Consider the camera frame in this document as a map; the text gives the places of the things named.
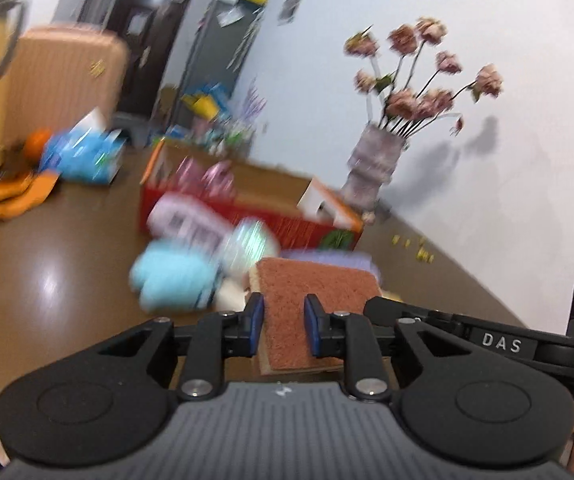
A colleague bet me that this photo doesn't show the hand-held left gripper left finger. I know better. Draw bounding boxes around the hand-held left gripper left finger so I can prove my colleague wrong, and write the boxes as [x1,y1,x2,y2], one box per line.
[83,293,266,402]

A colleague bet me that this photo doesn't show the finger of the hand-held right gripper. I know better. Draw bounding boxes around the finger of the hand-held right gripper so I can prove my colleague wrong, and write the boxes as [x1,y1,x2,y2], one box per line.
[364,296,574,383]

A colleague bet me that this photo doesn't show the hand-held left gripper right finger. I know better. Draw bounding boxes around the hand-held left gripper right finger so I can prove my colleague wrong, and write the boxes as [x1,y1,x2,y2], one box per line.
[304,293,468,402]

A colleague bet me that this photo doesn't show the brown scouring sponge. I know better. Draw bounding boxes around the brown scouring sponge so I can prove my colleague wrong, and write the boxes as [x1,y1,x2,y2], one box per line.
[248,257,384,377]

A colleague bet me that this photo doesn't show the cream yellow plush toy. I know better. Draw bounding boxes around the cream yellow plush toy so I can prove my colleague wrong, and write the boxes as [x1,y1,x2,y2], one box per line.
[216,277,254,312]

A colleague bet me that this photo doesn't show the white green soft packet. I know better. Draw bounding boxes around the white green soft packet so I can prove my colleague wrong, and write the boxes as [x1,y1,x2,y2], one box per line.
[221,219,282,278]

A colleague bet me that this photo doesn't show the light blue plush cloth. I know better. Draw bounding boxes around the light blue plush cloth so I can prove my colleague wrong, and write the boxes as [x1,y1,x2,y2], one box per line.
[129,239,220,315]

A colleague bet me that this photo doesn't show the pink white striped pouch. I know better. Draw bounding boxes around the pink white striped pouch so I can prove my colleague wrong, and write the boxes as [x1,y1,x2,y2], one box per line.
[146,194,235,257]

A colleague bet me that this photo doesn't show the red cardboard box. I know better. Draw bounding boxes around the red cardboard box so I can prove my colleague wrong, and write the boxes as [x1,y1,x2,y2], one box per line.
[138,139,366,252]

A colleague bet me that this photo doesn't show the pink soft packet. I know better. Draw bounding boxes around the pink soft packet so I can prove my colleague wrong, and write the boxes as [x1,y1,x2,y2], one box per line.
[174,157,238,198]

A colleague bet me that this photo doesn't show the scattered small yellow pieces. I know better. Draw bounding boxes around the scattered small yellow pieces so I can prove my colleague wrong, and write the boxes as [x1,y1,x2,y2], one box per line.
[391,233,436,265]

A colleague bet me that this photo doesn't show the pale pink ribbed vase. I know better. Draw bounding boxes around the pale pink ribbed vase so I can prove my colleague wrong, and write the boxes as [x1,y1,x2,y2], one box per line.
[341,124,408,213]

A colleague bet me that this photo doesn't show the pile of colourful toys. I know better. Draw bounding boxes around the pile of colourful toys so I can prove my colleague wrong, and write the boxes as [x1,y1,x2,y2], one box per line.
[149,80,268,158]

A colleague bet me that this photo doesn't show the blue tissue pack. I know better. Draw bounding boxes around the blue tissue pack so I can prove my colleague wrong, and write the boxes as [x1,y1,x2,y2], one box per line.
[39,107,128,187]

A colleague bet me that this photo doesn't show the grey refrigerator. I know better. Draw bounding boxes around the grey refrigerator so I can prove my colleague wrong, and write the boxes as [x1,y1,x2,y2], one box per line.
[179,0,268,111]

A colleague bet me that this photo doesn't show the orange cloth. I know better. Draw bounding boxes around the orange cloth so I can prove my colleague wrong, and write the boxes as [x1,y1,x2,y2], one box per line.
[0,169,62,238]

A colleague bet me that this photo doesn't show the orange fruit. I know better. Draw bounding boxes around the orange fruit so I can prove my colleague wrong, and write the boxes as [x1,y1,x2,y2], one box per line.
[23,129,54,162]

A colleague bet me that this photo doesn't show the dark brown door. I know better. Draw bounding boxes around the dark brown door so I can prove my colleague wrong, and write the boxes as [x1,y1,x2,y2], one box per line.
[104,0,192,121]

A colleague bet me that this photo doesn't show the pink artificial flowers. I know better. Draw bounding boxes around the pink artificial flowers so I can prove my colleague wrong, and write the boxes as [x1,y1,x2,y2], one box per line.
[343,16,505,140]

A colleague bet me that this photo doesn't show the pink suitcase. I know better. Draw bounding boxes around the pink suitcase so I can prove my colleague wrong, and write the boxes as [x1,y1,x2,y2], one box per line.
[3,26,132,153]

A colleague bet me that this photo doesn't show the framed wall picture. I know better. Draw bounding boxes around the framed wall picture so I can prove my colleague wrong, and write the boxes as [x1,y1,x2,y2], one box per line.
[277,0,308,26]

